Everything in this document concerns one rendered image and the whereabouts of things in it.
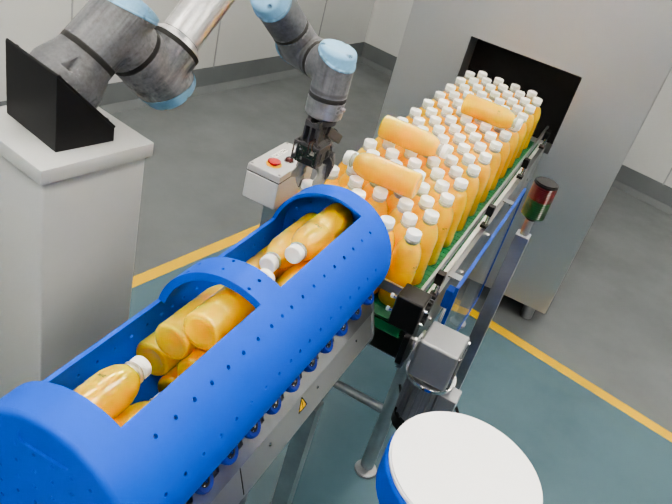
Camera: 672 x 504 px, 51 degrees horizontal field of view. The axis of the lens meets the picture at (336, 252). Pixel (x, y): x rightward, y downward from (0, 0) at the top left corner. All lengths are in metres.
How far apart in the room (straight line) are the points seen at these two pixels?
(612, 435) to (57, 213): 2.40
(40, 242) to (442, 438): 1.06
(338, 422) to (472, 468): 1.47
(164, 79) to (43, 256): 0.54
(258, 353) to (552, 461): 2.01
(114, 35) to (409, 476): 1.19
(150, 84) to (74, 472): 1.16
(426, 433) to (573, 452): 1.81
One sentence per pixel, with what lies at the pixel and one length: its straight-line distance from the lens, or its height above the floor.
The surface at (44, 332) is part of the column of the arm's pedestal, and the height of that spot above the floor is 0.60.
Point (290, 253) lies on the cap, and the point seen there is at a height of 1.17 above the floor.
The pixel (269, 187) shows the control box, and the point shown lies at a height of 1.06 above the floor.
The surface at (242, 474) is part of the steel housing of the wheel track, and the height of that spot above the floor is 0.88.
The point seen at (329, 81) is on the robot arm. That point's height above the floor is 1.41.
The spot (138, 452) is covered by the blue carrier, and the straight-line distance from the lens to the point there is 0.97.
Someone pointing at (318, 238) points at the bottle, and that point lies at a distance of 1.44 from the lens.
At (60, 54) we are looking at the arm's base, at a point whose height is 1.31.
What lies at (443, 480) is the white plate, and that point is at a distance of 1.27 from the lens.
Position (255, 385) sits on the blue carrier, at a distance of 1.14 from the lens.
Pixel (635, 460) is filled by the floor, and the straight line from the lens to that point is 3.24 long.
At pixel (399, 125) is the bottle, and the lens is 2.12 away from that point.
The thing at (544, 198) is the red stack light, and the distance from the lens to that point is 1.86.
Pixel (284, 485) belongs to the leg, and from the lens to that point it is 2.11.
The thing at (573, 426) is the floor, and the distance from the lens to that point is 3.21.
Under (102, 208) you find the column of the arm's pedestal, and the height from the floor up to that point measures 0.94.
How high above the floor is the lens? 1.95
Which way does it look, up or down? 32 degrees down
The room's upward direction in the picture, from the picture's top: 16 degrees clockwise
